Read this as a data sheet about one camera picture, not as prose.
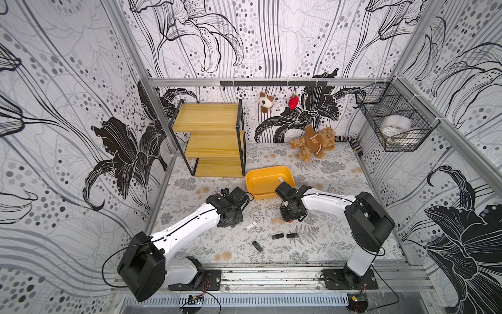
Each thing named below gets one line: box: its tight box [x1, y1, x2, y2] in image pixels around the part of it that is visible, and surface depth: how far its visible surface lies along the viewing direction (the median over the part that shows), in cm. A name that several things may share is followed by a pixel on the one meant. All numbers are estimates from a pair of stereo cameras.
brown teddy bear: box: [288, 124, 336, 163], surface depth 113 cm
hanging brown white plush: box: [259, 91, 274, 114], surface depth 95 cm
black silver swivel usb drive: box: [251, 240, 264, 254], surface depth 83 cm
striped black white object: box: [334, 135, 364, 156], surface depth 121 cm
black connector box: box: [347, 293, 369, 313], surface depth 71 cm
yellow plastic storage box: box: [245, 166, 296, 201], surface depth 106 cm
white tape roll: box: [380, 114, 413, 137], surface depth 74 cm
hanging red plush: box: [288, 92, 299, 110], surface depth 97 cm
